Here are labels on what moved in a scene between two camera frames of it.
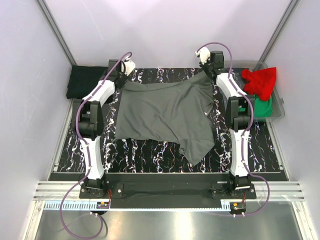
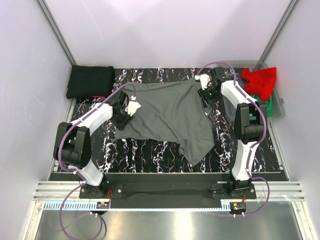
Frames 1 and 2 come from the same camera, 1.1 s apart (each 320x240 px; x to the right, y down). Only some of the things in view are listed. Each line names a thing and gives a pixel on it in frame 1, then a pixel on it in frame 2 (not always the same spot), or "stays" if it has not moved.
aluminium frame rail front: (279, 191) stays
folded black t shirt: (82, 78) stays
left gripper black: (124, 78) to (121, 125)
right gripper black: (203, 67) to (207, 101)
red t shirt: (260, 82) stays
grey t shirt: (173, 111) stays
